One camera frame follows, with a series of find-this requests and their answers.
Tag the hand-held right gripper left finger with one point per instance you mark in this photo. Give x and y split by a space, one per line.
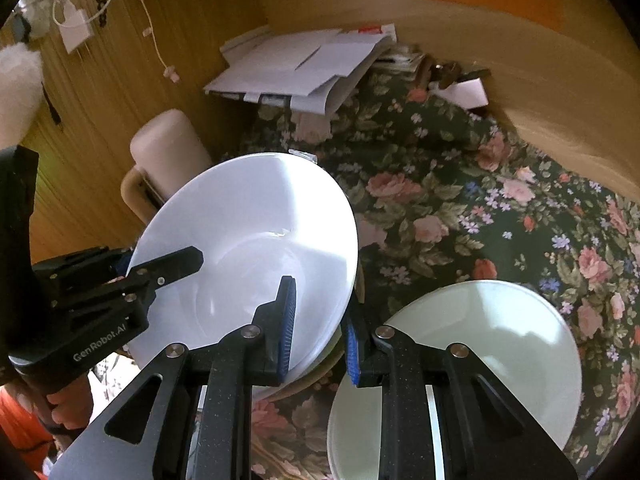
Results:
285 330

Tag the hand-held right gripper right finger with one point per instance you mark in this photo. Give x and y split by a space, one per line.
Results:
352 355

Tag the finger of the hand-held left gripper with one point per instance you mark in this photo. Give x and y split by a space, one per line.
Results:
170 267

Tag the white plate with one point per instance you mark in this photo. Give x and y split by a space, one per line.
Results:
250 220

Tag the mint green plate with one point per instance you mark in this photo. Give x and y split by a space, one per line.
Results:
475 340

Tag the person's left hand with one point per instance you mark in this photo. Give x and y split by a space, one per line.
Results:
70 407

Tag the person's orange clothing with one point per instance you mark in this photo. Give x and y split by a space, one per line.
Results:
15 420

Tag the beige bottle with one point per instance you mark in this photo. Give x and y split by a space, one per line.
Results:
165 145

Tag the floral tablecloth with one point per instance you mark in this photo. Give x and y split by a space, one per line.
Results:
450 185

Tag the white fluffy ball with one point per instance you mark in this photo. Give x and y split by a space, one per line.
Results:
15 85

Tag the stack of white papers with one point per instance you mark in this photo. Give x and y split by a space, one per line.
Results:
300 60

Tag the white tag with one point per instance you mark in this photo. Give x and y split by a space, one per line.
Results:
77 30

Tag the small white card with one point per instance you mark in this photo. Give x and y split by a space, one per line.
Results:
467 92

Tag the small brown object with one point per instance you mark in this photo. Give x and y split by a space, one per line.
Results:
447 72

